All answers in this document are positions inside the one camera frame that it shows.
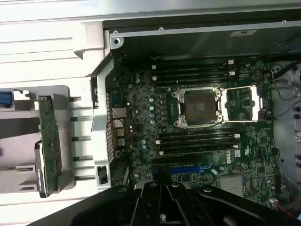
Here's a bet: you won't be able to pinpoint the grey parts rack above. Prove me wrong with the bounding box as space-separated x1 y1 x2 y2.
0 85 76 194

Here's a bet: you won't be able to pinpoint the metal drive cage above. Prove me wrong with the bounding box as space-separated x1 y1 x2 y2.
270 60 301 214

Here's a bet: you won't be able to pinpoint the white wall sticker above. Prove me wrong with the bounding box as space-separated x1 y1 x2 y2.
230 30 258 37

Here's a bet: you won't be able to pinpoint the open black PC case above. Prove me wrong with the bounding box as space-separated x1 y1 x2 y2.
73 18 301 223

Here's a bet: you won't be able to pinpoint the metal socket cover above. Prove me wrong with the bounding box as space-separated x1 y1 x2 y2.
221 85 263 122

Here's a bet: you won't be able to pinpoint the RAM slot black clips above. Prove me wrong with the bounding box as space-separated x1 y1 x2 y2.
156 77 230 86
159 129 237 139
156 67 230 75
159 140 238 151

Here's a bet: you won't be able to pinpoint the metal ethernet port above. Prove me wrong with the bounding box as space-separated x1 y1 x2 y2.
111 107 127 119

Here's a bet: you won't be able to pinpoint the hard disk with blue carrier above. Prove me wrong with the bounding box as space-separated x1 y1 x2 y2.
0 92 13 108

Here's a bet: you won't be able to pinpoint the silver chipset heatsink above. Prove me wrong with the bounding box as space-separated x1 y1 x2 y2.
220 175 244 197

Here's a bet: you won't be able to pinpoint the RAM slot white clips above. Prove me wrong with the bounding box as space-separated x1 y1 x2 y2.
151 60 235 71
155 133 241 145
158 144 242 156
152 71 236 81

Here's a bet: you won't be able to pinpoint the black expansion slot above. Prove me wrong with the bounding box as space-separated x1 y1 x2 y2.
151 156 202 166

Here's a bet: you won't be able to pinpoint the green motherboard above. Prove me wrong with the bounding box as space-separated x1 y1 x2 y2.
105 56 276 208

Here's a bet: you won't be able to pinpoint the blue expansion slot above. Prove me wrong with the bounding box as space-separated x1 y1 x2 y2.
152 164 212 175

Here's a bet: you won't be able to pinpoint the CPU socket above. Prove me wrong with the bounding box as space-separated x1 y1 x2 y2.
172 85 223 128

